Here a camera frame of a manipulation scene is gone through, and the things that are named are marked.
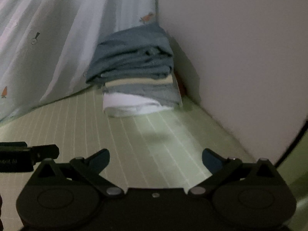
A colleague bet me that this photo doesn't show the blue denim jeans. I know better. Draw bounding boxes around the blue denim jeans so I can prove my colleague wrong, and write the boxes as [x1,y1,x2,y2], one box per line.
[86,23,174,85]

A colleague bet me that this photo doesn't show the white folded garment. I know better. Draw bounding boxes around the white folded garment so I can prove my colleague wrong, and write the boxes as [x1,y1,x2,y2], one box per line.
[102,92,174,117]

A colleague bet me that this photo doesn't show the striped folded garment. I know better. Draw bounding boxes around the striped folded garment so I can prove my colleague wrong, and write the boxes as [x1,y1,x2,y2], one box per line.
[103,73,182,107]

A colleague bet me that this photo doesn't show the light carrot print curtain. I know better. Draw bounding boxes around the light carrot print curtain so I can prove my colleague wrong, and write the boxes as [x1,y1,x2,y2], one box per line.
[1,0,157,121]

